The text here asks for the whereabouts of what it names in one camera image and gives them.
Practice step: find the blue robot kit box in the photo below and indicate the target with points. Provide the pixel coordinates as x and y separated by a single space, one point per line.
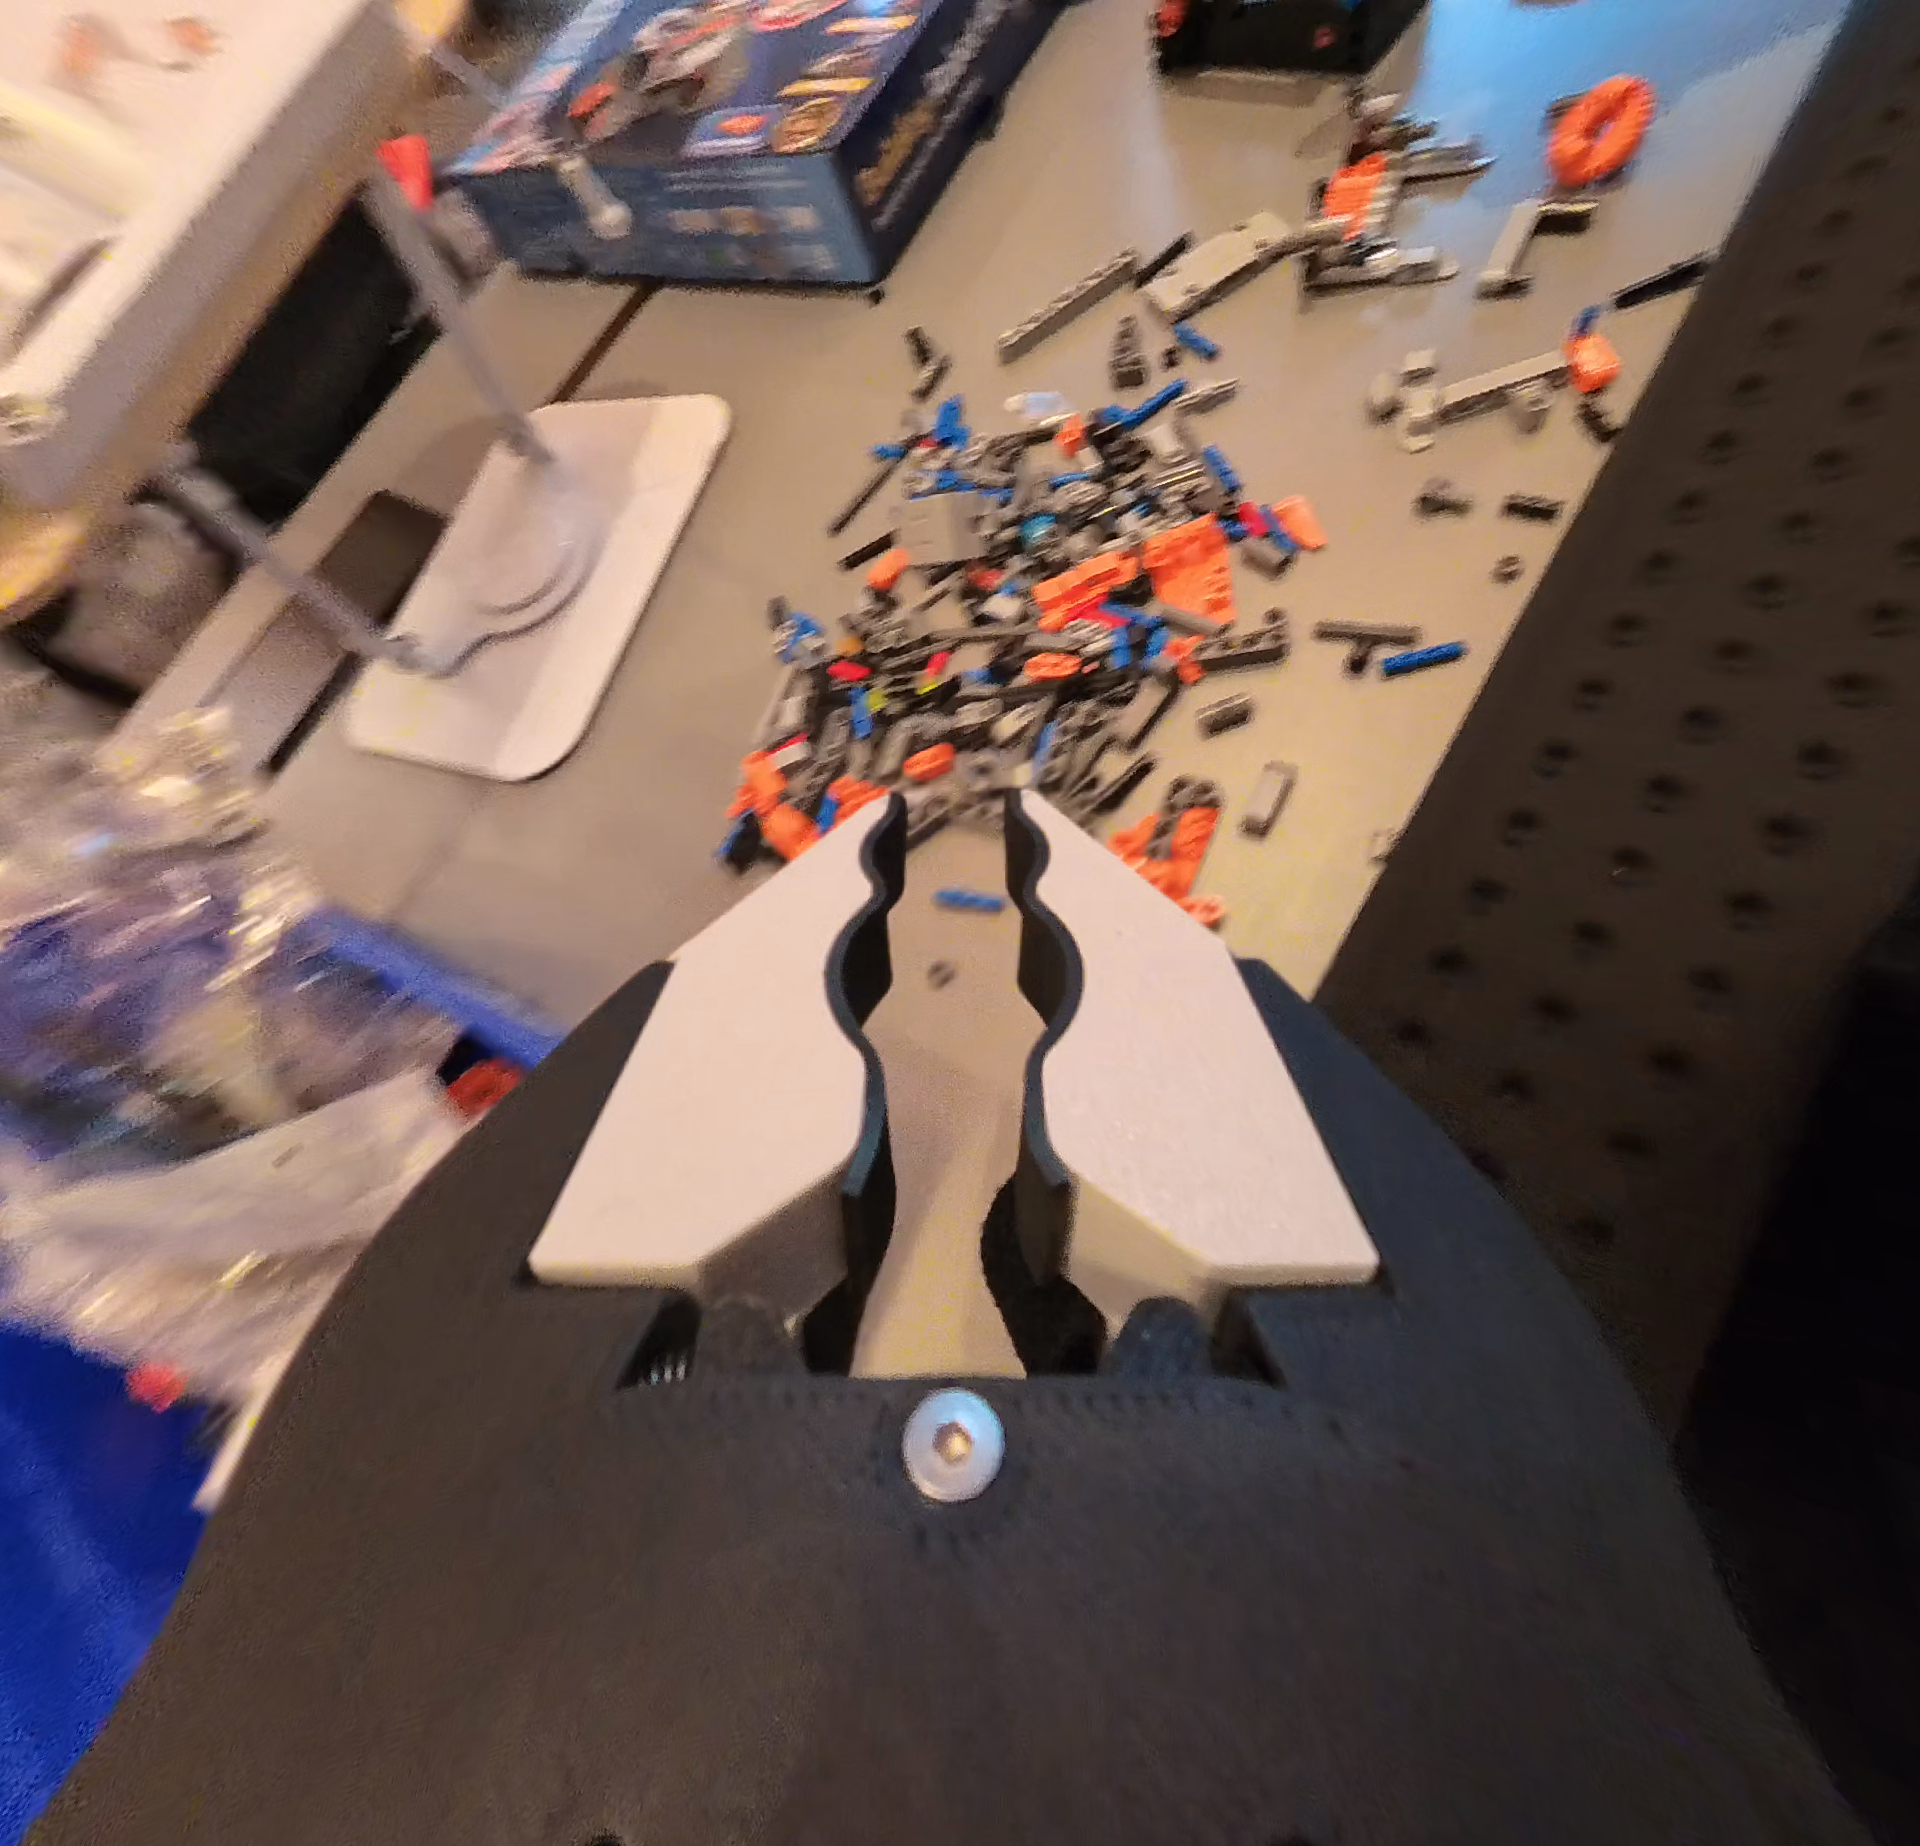
751 106

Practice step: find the grey slope piece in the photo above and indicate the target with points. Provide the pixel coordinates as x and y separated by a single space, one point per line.
1268 795

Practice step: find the grey crank beam black pins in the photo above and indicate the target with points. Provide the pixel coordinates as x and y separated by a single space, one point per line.
1530 241

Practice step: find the grey rectangular panel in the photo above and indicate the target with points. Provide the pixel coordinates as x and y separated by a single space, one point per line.
1218 263

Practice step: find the orange grey tread assembly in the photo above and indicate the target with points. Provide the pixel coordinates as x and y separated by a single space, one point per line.
1381 211

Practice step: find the orange gear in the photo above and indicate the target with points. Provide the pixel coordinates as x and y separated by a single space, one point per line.
1600 128

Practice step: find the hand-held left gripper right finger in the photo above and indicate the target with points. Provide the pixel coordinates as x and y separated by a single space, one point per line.
1201 1125

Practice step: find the clear plastic parts bag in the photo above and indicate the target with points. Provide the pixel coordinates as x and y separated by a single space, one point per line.
181 976

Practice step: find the partly built robot model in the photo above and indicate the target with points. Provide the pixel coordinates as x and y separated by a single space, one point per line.
1291 0

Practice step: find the grey elbow connector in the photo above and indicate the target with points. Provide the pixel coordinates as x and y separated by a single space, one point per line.
1441 497

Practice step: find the pile of building pieces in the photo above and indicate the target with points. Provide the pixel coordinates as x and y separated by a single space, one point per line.
1036 631

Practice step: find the blue plastic bin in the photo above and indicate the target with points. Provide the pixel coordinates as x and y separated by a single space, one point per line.
76 1577

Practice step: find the long black pin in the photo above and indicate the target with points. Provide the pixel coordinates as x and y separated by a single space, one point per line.
1660 278

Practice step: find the white stand base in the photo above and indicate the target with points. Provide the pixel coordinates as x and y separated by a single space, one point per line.
510 600

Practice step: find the black dimpled pad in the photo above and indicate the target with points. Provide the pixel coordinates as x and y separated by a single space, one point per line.
1651 676

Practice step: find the grey beam assembly orange end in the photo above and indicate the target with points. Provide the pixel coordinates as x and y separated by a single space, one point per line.
1485 384

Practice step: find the long grey holed beam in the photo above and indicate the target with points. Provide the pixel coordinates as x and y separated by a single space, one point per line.
1067 304

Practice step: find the dark grey ribbed rod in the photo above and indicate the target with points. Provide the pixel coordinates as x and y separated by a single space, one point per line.
1365 631

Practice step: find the blue pin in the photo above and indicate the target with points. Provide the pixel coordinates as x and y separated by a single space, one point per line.
1422 657
968 901

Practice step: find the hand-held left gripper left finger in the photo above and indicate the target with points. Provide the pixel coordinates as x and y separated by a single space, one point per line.
706 1125

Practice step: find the short black pin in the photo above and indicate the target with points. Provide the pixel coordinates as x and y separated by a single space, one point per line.
1533 505

